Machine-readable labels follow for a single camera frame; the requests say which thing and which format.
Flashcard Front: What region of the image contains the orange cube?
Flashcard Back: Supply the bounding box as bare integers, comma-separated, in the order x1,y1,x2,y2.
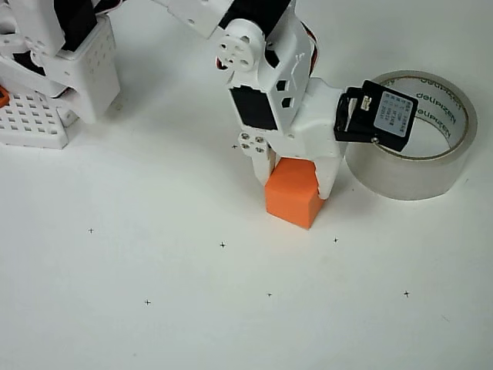
264,156,324,231

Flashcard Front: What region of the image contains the red black servo cable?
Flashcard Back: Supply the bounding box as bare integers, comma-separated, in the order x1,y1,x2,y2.
300,22,321,78

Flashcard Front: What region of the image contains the clear packing tape roll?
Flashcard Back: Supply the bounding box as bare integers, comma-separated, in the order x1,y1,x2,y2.
344,69,479,202

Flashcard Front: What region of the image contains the white perforated base plate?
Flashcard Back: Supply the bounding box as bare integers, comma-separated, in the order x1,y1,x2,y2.
0,91,71,150

